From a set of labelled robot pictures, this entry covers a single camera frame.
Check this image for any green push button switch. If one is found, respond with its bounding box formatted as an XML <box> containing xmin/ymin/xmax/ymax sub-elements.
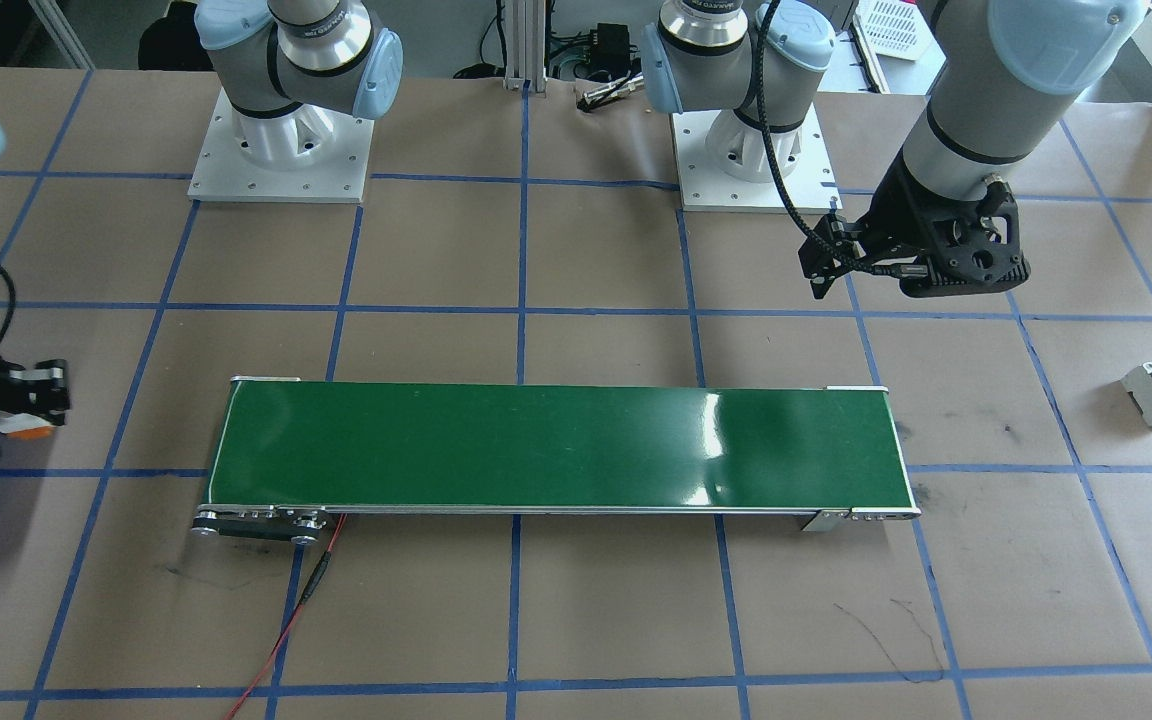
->
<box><xmin>0</xmin><ymin>408</ymin><xmax>56</xmax><ymax>444</ymax></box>

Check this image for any white plastic basket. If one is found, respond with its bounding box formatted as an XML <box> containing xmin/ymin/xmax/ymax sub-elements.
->
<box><xmin>851</xmin><ymin>0</ymin><xmax>939</xmax><ymax>63</ymax></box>

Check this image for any silver metal connector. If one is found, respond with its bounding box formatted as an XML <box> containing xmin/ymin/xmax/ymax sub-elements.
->
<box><xmin>580</xmin><ymin>76</ymin><xmax>649</xmax><ymax>112</ymax></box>

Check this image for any black power adapter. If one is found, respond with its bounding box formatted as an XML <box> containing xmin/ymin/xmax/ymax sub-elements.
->
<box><xmin>591</xmin><ymin>24</ymin><xmax>639</xmax><ymax>69</ymax></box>

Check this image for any green conveyor belt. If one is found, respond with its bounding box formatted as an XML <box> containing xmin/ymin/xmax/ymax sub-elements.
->
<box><xmin>191</xmin><ymin>376</ymin><xmax>922</xmax><ymax>546</ymax></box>

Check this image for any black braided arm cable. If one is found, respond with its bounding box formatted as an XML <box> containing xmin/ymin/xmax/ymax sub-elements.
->
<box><xmin>751</xmin><ymin>0</ymin><xmax>929</xmax><ymax>278</ymax></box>

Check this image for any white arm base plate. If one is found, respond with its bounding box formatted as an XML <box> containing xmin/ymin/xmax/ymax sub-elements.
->
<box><xmin>188</xmin><ymin>86</ymin><xmax>377</xmax><ymax>206</ymax></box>
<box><xmin>669</xmin><ymin>97</ymin><xmax>843</xmax><ymax>214</ymax></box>

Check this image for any red and black wire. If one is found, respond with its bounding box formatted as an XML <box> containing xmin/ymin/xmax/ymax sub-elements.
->
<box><xmin>226</xmin><ymin>512</ymin><xmax>347</xmax><ymax>720</ymax></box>

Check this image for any aluminium frame post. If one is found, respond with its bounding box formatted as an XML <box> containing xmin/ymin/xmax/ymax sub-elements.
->
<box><xmin>496</xmin><ymin>0</ymin><xmax>550</xmax><ymax>94</ymax></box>

